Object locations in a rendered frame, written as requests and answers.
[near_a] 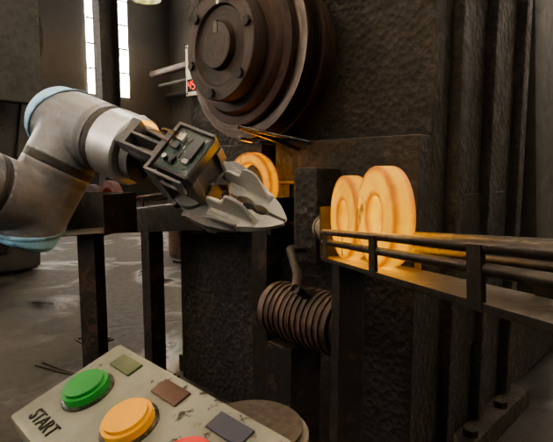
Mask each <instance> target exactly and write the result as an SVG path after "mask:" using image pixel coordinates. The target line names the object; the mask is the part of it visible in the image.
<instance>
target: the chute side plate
mask: <svg viewBox="0 0 553 442"><path fill-rule="evenodd" d="M243 205H244V206H245V207H246V208H247V209H248V210H253V211H254V212H255V213H257V214H259V215H268V214H267V213H265V212H262V211H258V210H257V209H256V208H255V207H254V206H253V205H252V204H250V203H243ZM182 213H183V210H182V209H181V208H179V209H177V210H176V209H175V208H174V207H173V206H168V207H160V208H152V209H144V210H137V232H140V225H148V226H149V232H174V231H197V230H204V229H202V228H200V227H198V226H197V225H195V224H194V223H193V222H191V221H190V220H187V219H184V218H183V216H182Z"/></svg>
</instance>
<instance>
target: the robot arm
mask: <svg viewBox="0 0 553 442"><path fill-rule="evenodd" d="M24 124H25V130H26V133H27V135H28V137H29V139H28V141H27V143H26V145H25V148H24V150H23V152H22V153H21V154H20V156H19V158H18V160H15V159H13V158H11V157H9V156H7V155H5V154H2V153H0V243H1V244H4V245H7V246H11V247H17V248H20V249H21V250H25V251H29V252H37V253H42V252H47V251H50V250H52V249H53V248H54V247H55V246H56V245H57V243H58V241H59V239H60V238H61V235H63V234H64V233H65V232H66V230H67V225H68V222H69V220H70V219H71V217H72V215H73V213H74V212H75V209H76V207H77V205H78V204H79V202H80V200H81V198H82V196H83V194H84V192H85V190H86V189H87V187H88V185H89V182H90V180H91V178H92V176H93V175H94V174H95V172H97V173H99V174H101V175H104V176H106V177H108V178H110V179H112V180H113V181H115V182H118V183H120V184H125V185H132V184H135V183H143V182H148V181H151V182H152V183H153V184H154V185H155V186H156V187H157V188H158V189H159V190H160V191H161V193H162V195H163V196H165V197H167V198H170V200H171V201H172V205H173V207H174V208H175V209H176V210H177V209H179V208H181V209H182V210H183V213H182V216H183V218H184V219H187V220H190V221H191V222H193V223H194V224H195V225H197V226H198V227H200V228H202V229H205V230H206V231H207V232H211V233H216V232H259V231H267V230H272V229H276V228H280V227H283V226H284V224H285V222H286V221H287V217H286V216H285V213H284V210H283V208H282V206H281V204H280V203H279V202H278V201H277V200H276V199H275V197H274V196H273V195H272V194H271V193H270V192H269V191H268V190H267V189H266V188H265V187H264V186H263V184H262V182H261V180H260V179H259V177H258V176H257V175H256V174H254V173H253V172H251V171H249V170H247V169H246V168H245V167H244V166H242V165H241V164H240V163H238V162H235V161H228V162H226V161H225V159H226V156H225V154H224V151H223V149H222V147H220V145H219V142H218V140H217V138H216V136H215V135H213V134H211V133H209V132H205V131H203V130H200V129H198V128H196V127H193V126H191V125H187V124H185V123H182V122H179V123H178V124H177V125H176V127H175V128H174V129H173V130H172V129H169V128H166V127H162V132H163V133H164V135H165V136H164V135H163V134H162V132H160V131H159V128H158V127H157V125H156V124H155V122H153V121H152V120H150V119H149V118H147V117H146V116H144V115H139V114H136V113H134V112H131V111H129V110H125V109H123V108H120V107H118V106H116V105H114V104H111V103H107V102H106V101H103V100H101V99H98V98H96V97H93V96H91V95H90V94H89V93H87V92H85V91H82V90H79V89H71V88H68V87H63V86H55V87H51V88H48V89H44V90H42V91H41V92H40V93H38V94H37V95H36V96H35V97H34V98H33V99H32V100H31V102H30V103H29V104H28V106H27V108H26V110H25V118H24ZM164 130H167V131H169V132H167V133H165V131H164ZM179 131H180V132H179ZM193 131H194V132H193ZM197 132H198V133H197ZM176 133H177V134H176ZM199 133H201V134H203V135H201V134H199ZM204 135H205V136H204ZM173 136H175V137H174V138H173V139H172V137H173ZM206 136H207V137H206ZM228 184H229V185H228ZM224 190H229V193H230V195H231V196H224V197H222V196H221V193H222V192H223V191H224ZM242 203H250V204H252V205H253V206H254V207H255V208H256V209H257V210H258V211H262V212H265V213H267V214H268V215H259V214H257V213H255V212H254V211H253V210H248V209H247V208H246V207H245V206H244V205H243V204H242Z"/></svg>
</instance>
